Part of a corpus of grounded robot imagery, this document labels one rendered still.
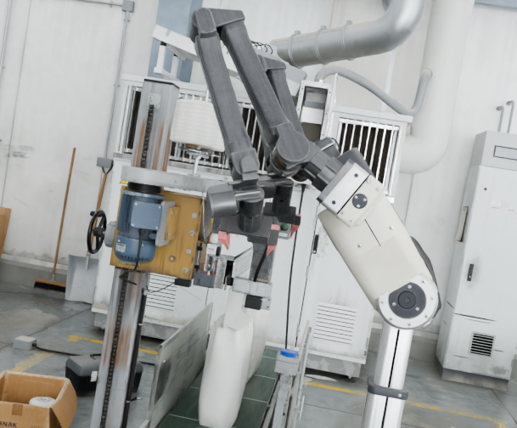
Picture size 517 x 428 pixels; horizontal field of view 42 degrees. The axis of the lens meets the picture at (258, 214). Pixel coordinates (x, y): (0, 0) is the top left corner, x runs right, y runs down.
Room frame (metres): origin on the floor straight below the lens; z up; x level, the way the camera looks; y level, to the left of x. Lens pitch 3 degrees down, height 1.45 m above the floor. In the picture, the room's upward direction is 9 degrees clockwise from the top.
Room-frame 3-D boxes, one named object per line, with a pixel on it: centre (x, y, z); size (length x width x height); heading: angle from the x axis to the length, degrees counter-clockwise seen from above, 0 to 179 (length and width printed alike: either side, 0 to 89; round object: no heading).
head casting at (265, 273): (2.70, 0.02, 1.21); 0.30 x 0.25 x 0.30; 173
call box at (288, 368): (2.43, -0.19, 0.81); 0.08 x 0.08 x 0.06; 83
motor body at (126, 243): (2.47, 0.42, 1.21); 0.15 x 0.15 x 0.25
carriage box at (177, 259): (2.71, 0.36, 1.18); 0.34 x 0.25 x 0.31; 83
